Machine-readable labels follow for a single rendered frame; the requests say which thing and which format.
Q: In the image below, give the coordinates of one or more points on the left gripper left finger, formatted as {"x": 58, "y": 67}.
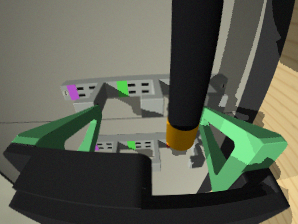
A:
{"x": 54, "y": 134}

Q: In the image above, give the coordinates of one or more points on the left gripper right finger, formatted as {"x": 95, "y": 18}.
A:
{"x": 255, "y": 147}

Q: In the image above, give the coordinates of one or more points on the black bar with yellow end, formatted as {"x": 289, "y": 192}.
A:
{"x": 195, "y": 30}

